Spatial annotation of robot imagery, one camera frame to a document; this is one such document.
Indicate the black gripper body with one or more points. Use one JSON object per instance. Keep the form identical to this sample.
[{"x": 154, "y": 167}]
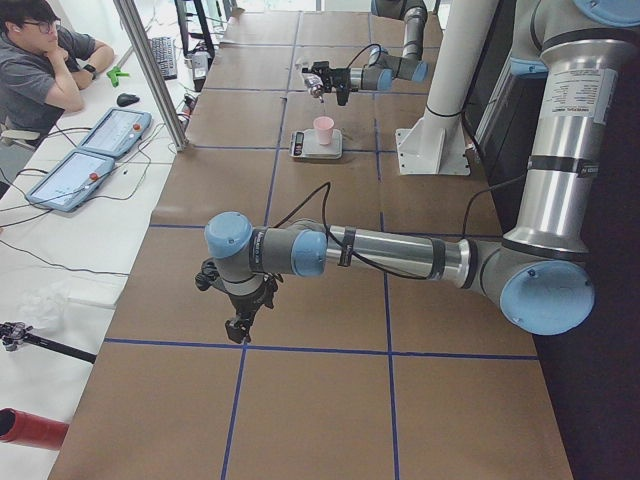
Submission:
[
  {"x": 338, "y": 78},
  {"x": 246, "y": 306}
]

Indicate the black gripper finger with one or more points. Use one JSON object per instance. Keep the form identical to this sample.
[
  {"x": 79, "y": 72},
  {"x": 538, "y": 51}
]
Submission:
[{"x": 238, "y": 330}]

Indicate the glass sauce bottle metal cap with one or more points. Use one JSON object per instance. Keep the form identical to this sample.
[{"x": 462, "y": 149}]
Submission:
[{"x": 312, "y": 81}]

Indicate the pink plastic cup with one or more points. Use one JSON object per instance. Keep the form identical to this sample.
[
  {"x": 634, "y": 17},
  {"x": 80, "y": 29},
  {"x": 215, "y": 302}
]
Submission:
[{"x": 323, "y": 127}]

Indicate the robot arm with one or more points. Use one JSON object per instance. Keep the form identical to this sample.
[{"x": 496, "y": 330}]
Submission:
[
  {"x": 534, "y": 275},
  {"x": 382, "y": 67}
]

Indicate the digital kitchen scale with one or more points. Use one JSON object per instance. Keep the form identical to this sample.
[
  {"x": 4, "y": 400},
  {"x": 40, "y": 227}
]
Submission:
[{"x": 305, "y": 145}]

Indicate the black keyboard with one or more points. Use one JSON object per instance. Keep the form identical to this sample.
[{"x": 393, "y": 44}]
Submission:
[{"x": 163, "y": 52}]

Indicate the black computer mouse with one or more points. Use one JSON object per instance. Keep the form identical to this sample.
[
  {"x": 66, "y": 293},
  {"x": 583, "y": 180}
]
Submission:
[{"x": 125, "y": 99}]

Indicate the lower blue teach pendant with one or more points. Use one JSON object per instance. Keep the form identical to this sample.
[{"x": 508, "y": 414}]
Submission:
[{"x": 72, "y": 181}]

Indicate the blue teach pendant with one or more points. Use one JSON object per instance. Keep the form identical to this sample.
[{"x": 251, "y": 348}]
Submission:
[
  {"x": 72, "y": 181},
  {"x": 115, "y": 134}
]

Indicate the upper blue teach pendant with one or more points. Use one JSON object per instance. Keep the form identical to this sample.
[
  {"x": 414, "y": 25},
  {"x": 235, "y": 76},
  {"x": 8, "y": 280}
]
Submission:
[{"x": 115, "y": 134}]

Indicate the green clamp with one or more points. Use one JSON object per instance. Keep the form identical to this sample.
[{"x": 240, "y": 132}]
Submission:
[{"x": 115, "y": 74}]

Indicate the black tripod rod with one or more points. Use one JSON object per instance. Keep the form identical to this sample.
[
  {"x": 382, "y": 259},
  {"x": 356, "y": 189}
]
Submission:
[{"x": 16, "y": 334}]

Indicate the red tube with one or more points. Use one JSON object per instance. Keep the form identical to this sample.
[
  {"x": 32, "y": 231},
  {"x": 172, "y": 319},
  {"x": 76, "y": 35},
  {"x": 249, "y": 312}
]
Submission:
[{"x": 26, "y": 429}]

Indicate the seated person grey shirt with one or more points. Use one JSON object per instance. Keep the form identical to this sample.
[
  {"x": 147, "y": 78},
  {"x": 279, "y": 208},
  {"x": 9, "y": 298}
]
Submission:
[{"x": 44, "y": 66}]

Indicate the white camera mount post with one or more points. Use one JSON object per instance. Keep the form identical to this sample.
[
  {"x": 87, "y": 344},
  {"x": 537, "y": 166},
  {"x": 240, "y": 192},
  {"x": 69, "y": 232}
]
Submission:
[{"x": 436, "y": 145}]

